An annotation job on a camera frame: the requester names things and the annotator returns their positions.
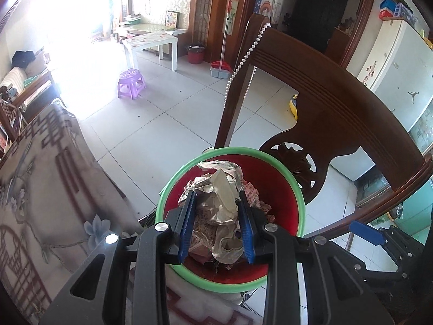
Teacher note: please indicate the framed geometric picture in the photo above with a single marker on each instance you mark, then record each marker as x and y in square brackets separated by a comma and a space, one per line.
[172, 19]

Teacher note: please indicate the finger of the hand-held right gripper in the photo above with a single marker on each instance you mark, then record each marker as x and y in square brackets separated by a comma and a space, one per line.
[367, 235]
[385, 273]

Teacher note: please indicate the crumpled red printed paper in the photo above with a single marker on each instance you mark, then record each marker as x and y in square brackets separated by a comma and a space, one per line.
[255, 198]

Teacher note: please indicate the white patterned seat cushion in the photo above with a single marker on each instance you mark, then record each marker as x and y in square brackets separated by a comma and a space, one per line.
[203, 301]

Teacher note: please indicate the wooden frame sofa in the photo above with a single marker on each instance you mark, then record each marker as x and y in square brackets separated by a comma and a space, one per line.
[20, 81]

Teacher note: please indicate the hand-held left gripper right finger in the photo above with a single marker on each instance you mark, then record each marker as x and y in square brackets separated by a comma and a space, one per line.
[247, 233]

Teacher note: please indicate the white refrigerator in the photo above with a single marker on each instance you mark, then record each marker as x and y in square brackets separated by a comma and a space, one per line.
[395, 74]

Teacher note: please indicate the yellow plastic toy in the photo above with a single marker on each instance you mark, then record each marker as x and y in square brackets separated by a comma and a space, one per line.
[293, 108]

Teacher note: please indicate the red mop with bucket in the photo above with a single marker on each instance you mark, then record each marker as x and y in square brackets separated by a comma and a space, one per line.
[226, 34]

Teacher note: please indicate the purple plastic stool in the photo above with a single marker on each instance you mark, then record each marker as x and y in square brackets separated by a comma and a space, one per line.
[131, 81]

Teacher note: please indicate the green rimmed red trash bin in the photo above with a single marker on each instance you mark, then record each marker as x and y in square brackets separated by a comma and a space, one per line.
[284, 196]

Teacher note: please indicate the small red waste bin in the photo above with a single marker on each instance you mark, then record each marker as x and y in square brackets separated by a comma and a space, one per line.
[195, 56]

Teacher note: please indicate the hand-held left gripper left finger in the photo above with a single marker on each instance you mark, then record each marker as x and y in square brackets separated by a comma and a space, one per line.
[186, 230]

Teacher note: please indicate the wooden chair with round carving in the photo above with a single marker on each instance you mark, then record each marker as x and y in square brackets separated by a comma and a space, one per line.
[8, 132]

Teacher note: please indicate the grey printed paper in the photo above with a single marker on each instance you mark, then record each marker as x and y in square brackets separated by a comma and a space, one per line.
[220, 193]

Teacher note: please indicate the small white table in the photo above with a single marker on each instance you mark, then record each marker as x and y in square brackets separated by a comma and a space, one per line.
[149, 39]

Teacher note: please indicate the grey red dustpan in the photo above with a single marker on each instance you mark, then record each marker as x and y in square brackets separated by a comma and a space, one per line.
[220, 71]

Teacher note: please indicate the blue plastic storage box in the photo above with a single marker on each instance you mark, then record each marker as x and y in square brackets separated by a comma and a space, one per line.
[394, 8]

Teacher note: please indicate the light green cabinet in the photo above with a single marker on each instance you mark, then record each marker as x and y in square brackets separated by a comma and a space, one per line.
[406, 213]

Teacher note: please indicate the black clothes pile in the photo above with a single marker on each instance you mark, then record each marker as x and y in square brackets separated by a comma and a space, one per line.
[23, 58]

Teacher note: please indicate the low television cabinet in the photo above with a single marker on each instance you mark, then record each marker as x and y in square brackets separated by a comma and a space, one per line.
[145, 27]

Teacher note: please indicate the floral hanging scroll picture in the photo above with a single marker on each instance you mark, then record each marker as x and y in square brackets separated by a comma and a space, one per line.
[234, 17]

